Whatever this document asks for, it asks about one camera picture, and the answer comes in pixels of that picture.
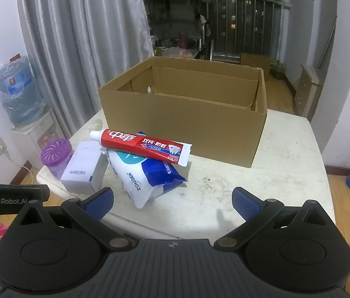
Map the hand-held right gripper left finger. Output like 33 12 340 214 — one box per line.
12 187 136 252

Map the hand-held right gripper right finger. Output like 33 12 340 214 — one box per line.
213 187 338 252

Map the small white carton box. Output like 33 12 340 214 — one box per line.
60 141 109 193

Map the blue wet wipes pack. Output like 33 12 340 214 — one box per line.
100 130 188 209

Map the purple air freshener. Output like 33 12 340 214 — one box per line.
40 139 74 180

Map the red toothpaste tube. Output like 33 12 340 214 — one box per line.
90 129 193 166

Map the large brown cardboard box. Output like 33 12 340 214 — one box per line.
98 56 268 168

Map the white water dispenser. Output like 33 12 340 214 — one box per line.
10 109 65 170

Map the blue water jug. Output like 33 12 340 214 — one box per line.
0 55 46 128

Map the small wooden cabinet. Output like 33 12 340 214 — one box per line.
294 64 326 120

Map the cluttered side table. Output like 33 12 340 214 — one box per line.
153 37 206 59

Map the grey curtain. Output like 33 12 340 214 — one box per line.
14 0 154 137

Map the white power cable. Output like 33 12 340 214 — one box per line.
4 149 39 187

